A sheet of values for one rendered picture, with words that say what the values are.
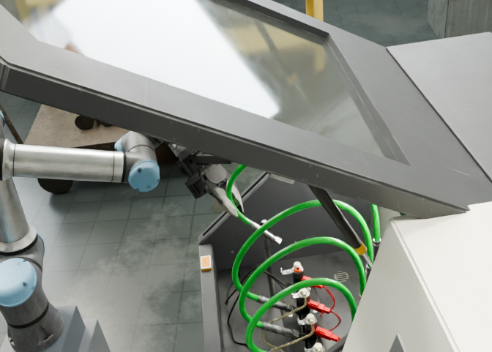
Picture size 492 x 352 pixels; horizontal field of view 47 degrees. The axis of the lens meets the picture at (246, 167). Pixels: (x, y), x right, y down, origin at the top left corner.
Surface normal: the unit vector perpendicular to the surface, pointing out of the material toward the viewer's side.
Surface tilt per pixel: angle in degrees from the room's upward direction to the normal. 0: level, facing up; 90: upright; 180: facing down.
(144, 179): 90
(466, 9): 90
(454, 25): 90
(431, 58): 0
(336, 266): 0
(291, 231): 90
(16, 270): 7
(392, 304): 76
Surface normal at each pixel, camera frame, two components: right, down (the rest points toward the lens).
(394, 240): -0.98, -0.05
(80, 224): -0.11, -0.81
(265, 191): 0.11, 0.57
